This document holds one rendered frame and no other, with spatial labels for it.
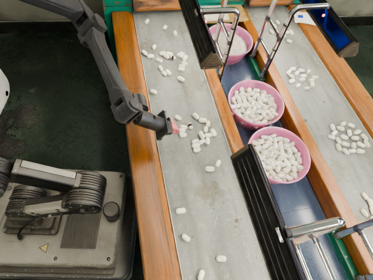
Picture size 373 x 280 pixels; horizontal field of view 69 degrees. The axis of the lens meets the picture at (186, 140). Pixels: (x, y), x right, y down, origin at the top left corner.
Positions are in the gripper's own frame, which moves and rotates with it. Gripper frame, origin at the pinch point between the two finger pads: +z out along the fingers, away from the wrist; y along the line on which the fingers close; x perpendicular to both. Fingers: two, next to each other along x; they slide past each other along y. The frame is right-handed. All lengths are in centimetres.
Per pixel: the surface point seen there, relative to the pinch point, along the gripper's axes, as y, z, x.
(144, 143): -0.3, -6.9, 13.1
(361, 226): -48, 38, -36
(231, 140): -4.2, 21.4, -9.9
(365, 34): 147, 238, -90
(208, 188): -22.4, 12.0, 1.2
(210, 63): 10.3, -6.3, -26.5
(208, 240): -41.0, 8.7, 4.2
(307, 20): 72, 76, -56
